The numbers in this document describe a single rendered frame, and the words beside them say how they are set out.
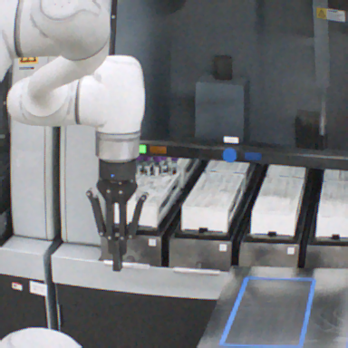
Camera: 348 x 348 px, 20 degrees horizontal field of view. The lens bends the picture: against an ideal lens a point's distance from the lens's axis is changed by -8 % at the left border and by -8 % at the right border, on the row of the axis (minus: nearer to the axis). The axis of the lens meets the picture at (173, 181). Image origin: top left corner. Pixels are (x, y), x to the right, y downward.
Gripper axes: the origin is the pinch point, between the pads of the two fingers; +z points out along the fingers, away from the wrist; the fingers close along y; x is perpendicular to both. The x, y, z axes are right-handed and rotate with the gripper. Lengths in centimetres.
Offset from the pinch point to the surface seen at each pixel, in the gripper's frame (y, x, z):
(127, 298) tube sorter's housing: 0.8, -12.0, 15.1
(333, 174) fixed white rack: -44, -53, -6
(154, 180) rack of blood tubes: -0.7, -34.6, -6.6
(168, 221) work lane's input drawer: -6.1, -23.9, -0.4
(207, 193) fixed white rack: -14.3, -27.2, -6.6
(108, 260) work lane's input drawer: 4.5, -10.0, 5.3
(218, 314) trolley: -26.1, 33.4, -1.7
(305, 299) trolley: -41.6, 24.3, -1.8
